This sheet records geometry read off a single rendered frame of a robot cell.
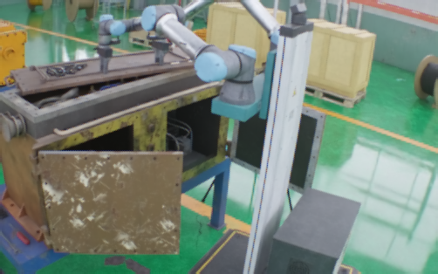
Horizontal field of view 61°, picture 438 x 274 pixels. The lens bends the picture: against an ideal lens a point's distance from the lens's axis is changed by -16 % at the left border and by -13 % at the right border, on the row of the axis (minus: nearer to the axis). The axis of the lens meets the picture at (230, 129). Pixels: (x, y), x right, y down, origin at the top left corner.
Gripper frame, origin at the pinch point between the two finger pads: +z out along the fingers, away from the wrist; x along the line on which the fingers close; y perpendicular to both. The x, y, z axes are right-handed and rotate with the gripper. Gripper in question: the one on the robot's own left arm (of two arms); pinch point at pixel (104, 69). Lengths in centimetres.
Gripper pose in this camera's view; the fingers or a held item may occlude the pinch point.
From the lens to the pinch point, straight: 240.5
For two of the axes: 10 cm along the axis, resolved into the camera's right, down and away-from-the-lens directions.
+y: -7.7, 1.8, -6.1
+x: 6.3, 3.7, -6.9
